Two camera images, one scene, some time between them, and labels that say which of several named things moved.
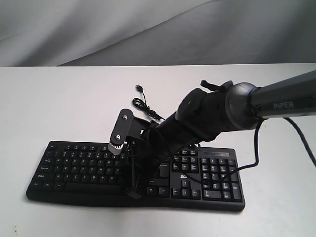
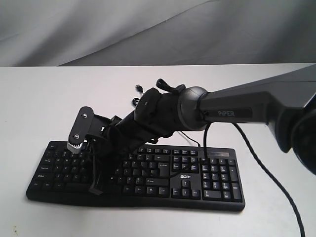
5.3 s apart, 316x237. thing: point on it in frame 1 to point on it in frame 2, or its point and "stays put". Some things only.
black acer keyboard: x=88 y=175 stays put
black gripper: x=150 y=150 to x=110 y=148
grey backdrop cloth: x=118 y=32 stays put
